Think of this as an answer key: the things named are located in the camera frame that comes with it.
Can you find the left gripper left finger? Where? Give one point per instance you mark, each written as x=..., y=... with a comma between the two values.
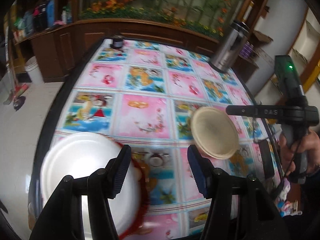
x=107, y=182

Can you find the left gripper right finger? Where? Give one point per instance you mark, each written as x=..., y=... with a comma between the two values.
x=206, y=176

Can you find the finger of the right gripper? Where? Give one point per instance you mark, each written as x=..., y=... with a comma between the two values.
x=248, y=111

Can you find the beige bowl with lip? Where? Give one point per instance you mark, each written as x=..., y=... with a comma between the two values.
x=214, y=133

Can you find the black smartphone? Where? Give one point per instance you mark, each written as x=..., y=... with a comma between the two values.
x=266, y=157

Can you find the stainless steel thermos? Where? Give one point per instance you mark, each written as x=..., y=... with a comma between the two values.
x=229, y=47

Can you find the colourful patterned tablecloth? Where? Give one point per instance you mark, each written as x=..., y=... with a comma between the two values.
x=142, y=95

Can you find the flower painting panel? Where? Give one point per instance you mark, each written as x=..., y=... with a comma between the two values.
x=208, y=17

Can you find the white plastic bucket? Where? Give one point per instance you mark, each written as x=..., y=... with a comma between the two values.
x=33, y=70

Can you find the small black device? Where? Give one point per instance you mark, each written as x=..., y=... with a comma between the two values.
x=117, y=41

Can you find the purple frame eyeglasses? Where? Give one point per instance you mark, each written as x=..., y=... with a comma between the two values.
x=257, y=133

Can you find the black tracker camera box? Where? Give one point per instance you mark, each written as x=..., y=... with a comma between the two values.
x=289, y=82

